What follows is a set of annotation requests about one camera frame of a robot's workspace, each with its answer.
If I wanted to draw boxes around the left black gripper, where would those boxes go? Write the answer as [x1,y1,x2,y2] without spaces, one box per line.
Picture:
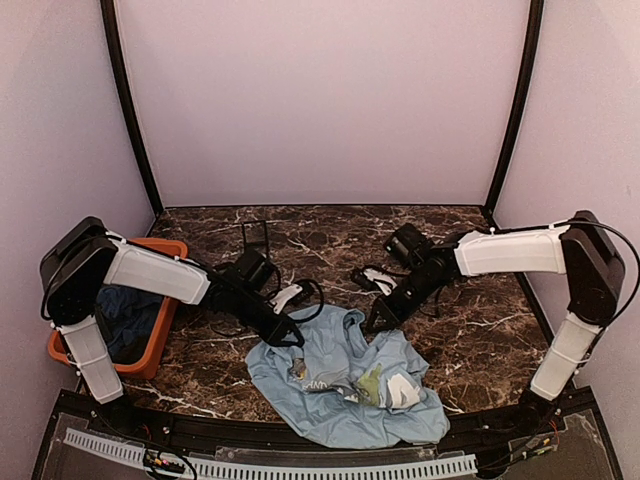
[231,287,304,346]

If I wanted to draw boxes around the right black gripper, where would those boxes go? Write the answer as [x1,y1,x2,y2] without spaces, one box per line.
[366,266,444,331]

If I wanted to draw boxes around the light blue printed t-shirt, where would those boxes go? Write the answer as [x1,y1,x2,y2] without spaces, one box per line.
[246,305,450,449]

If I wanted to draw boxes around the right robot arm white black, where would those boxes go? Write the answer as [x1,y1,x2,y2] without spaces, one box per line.
[363,210,629,434]

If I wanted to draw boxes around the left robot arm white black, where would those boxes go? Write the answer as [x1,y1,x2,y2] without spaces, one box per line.
[39,216,304,436]

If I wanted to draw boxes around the orange plastic bin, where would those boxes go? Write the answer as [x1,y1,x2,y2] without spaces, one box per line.
[47,238,188,379]

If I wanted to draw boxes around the dark clothes in bin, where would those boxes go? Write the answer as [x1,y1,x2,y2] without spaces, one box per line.
[96,285,164,365]

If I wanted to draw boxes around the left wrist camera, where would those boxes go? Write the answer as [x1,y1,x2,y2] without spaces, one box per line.
[269,279,320,314]

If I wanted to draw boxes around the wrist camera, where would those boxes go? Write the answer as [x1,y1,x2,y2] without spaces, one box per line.
[350,267,397,296]
[269,279,320,314]

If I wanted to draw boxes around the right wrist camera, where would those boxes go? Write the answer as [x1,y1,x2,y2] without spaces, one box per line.
[350,267,397,296]

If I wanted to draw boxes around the white slotted cable duct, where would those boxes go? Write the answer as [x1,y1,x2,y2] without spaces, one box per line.
[63,427,479,480]

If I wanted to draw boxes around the black front table rail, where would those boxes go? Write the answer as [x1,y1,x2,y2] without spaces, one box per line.
[54,387,598,463]

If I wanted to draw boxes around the black right frame post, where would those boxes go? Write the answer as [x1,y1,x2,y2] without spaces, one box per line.
[483,0,545,217]

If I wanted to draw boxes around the black frame post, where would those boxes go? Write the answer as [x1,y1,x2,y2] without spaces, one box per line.
[100,0,165,218]
[483,0,545,217]

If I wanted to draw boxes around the black left frame post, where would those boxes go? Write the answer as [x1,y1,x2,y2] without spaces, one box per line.
[100,0,165,218]

